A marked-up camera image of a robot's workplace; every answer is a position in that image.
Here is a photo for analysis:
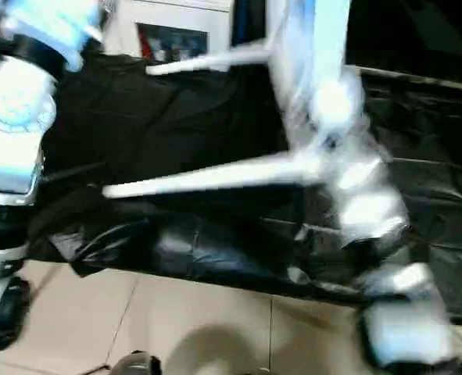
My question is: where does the white plastic table leg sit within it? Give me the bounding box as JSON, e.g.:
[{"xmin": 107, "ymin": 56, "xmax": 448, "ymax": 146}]
[
  {"xmin": 102, "ymin": 150, "xmax": 335, "ymax": 199},
  {"xmin": 145, "ymin": 45, "xmax": 278, "ymax": 77}
]

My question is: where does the white plastic table top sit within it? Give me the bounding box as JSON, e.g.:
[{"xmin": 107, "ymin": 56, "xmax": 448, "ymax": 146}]
[{"xmin": 267, "ymin": 0, "xmax": 367, "ymax": 173}]

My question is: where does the dark blue hanging cloth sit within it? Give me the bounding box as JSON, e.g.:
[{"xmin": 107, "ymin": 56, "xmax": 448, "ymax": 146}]
[{"xmin": 232, "ymin": 0, "xmax": 255, "ymax": 48}]

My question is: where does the white glass-door cabinet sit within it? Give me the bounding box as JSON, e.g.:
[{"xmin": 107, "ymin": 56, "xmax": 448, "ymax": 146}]
[{"xmin": 101, "ymin": 0, "xmax": 235, "ymax": 62}]

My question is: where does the black left robot foot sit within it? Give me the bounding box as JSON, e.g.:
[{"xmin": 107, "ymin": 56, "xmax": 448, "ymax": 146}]
[{"xmin": 111, "ymin": 351, "xmax": 163, "ymax": 375}]

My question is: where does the black metal rod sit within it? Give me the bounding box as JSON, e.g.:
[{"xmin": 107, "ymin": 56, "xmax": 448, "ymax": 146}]
[{"xmin": 355, "ymin": 65, "xmax": 462, "ymax": 97}]

